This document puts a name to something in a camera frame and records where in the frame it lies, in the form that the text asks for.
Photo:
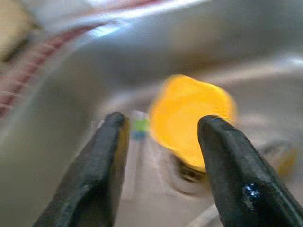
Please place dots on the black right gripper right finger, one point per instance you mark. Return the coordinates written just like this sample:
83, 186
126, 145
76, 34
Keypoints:
236, 177

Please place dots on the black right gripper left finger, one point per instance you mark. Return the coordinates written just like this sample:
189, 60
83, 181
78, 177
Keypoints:
94, 177

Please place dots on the white green stick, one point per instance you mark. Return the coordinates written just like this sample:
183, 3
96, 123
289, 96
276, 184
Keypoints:
140, 127

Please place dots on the large steel sink basin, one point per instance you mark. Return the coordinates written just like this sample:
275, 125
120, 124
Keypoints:
142, 59

